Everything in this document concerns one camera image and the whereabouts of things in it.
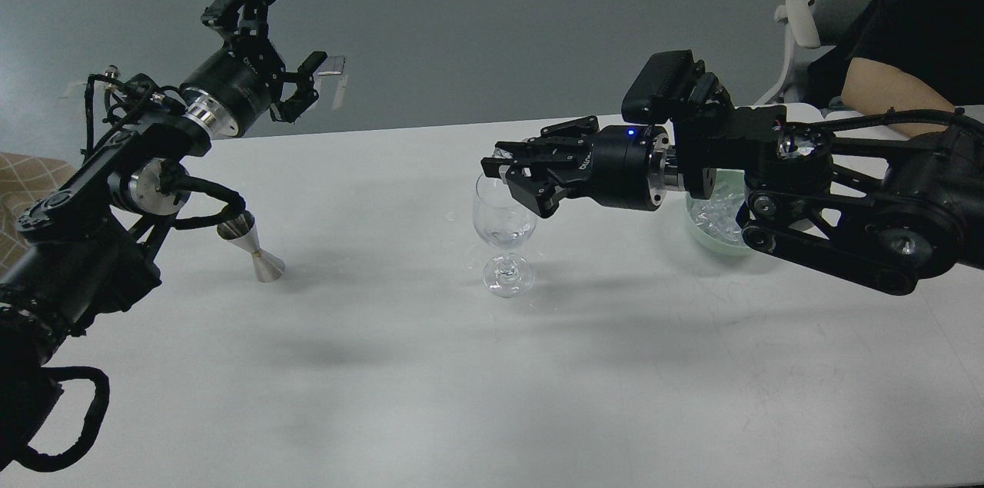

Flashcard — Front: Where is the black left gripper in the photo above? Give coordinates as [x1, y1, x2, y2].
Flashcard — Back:
[181, 0, 329, 138]

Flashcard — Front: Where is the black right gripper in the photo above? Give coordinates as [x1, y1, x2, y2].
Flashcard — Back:
[480, 115, 669, 219]

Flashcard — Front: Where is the steel double jigger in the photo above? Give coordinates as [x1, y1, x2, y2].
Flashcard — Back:
[217, 211, 286, 284]

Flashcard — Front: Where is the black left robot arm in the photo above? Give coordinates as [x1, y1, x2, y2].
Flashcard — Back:
[1, 0, 327, 473]

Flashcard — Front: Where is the person forearm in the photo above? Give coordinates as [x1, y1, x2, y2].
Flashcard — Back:
[841, 58, 956, 115]

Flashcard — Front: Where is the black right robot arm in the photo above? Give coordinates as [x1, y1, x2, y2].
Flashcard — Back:
[481, 50, 983, 295]

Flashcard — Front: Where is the clear wine glass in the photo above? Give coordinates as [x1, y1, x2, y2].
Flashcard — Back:
[472, 175, 537, 298]

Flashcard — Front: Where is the clear ice cubes pile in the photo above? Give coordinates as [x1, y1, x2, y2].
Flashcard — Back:
[686, 191, 744, 245]

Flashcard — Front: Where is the pale green bowl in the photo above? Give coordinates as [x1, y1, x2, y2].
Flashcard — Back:
[684, 169, 753, 257]

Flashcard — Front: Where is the tan checkered sofa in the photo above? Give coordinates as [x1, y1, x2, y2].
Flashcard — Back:
[1, 152, 76, 272]

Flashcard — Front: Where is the grey office chair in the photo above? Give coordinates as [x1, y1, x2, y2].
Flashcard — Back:
[756, 0, 871, 105]

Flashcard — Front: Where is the person black shirt torso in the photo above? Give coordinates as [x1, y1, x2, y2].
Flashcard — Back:
[803, 0, 983, 107]

